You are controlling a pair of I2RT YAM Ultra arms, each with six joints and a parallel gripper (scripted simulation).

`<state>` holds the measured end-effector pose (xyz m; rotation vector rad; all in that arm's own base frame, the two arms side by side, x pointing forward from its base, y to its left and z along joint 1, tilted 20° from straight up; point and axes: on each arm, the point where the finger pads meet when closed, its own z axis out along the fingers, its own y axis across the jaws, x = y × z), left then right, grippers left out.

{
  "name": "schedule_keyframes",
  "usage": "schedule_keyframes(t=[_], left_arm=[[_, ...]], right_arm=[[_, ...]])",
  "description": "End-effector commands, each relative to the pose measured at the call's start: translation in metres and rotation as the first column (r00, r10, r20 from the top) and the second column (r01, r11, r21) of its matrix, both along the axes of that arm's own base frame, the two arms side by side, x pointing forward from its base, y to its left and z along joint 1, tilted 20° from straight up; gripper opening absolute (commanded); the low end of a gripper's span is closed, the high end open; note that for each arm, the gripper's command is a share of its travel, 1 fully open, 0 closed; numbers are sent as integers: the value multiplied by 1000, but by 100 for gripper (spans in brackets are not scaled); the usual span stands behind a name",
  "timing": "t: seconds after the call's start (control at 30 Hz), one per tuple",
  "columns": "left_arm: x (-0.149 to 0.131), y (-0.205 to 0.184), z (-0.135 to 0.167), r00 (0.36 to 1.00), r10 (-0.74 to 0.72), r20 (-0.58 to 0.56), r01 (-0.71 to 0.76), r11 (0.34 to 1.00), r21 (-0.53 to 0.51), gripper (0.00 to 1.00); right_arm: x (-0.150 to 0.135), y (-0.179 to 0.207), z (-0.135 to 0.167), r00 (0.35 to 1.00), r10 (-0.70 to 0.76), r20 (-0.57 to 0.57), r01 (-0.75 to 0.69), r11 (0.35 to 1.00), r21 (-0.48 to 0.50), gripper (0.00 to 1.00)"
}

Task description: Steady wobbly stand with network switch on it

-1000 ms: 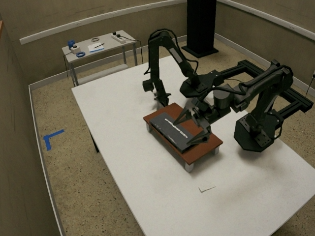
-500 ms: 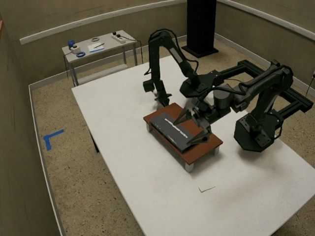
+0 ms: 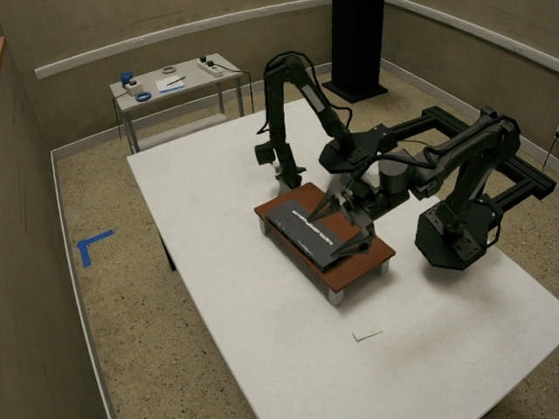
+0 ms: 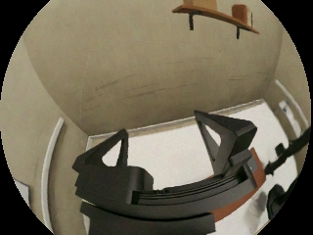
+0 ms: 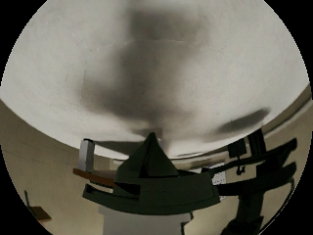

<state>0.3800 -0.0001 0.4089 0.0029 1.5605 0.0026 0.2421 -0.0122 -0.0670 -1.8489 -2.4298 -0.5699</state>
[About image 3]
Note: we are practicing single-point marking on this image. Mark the brown wooden stand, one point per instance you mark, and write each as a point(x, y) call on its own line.
point(350, 269)

